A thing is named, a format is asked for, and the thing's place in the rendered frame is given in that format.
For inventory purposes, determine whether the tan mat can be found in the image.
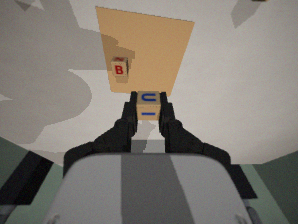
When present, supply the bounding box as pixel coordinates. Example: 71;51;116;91
96;6;195;96

